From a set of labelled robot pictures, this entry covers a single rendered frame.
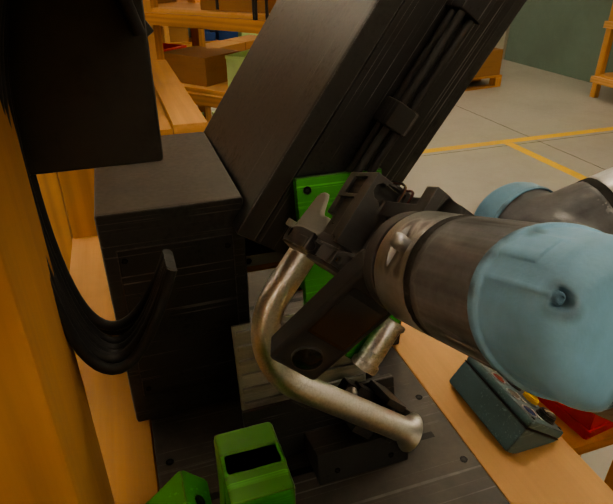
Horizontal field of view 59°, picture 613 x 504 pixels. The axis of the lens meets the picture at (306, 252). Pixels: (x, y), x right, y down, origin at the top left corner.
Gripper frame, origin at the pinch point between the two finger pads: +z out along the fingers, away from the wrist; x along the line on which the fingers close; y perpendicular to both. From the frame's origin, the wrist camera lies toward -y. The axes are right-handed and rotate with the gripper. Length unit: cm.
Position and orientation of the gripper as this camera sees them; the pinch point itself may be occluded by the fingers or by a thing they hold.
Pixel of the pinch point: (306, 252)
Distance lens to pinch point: 54.2
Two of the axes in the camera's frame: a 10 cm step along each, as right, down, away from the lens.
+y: 5.3, -8.5, 0.6
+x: -7.9, -5.1, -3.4
